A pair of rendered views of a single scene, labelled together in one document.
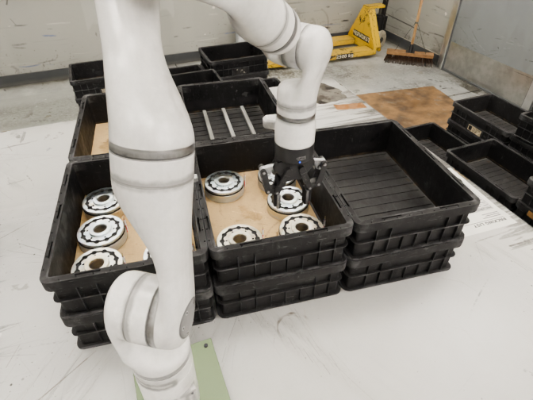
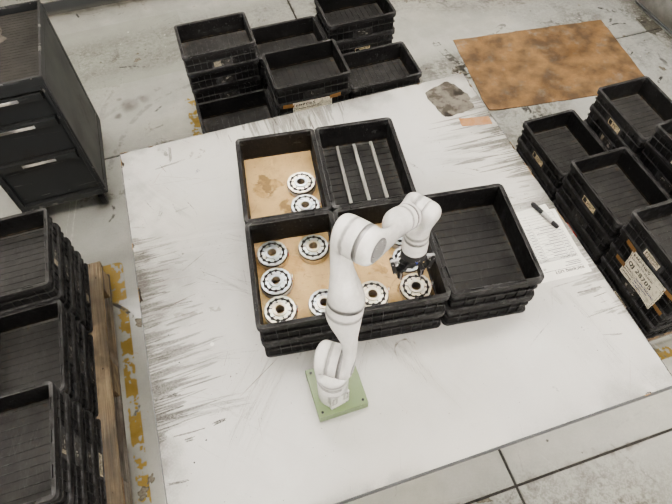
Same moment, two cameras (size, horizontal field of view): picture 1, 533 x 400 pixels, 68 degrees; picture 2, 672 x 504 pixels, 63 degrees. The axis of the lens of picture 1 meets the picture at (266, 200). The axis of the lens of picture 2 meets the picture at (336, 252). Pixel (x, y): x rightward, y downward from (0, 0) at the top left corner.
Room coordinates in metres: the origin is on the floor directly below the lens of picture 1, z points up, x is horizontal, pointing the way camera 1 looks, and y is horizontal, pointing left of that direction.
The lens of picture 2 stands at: (-0.24, 0.08, 2.40)
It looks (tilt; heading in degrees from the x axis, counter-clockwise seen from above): 56 degrees down; 6
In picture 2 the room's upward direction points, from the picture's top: 2 degrees counter-clockwise
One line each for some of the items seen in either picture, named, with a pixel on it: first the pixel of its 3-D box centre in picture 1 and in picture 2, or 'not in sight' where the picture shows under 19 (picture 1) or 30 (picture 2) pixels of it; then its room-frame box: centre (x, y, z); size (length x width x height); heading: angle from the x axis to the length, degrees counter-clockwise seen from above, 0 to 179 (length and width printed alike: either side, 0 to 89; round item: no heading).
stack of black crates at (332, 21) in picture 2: (235, 83); (354, 39); (2.62, 0.22, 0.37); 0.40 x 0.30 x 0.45; 112
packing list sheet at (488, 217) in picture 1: (450, 197); (545, 242); (0.96, -0.58, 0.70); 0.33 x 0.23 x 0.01; 22
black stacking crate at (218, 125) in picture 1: (231, 124); (362, 171); (1.13, 0.11, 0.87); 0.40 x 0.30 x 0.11; 14
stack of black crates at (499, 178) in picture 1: (489, 195); (608, 207); (1.46, -1.05, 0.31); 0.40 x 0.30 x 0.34; 22
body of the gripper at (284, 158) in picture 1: (293, 157); (413, 255); (0.65, -0.05, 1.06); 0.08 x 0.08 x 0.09
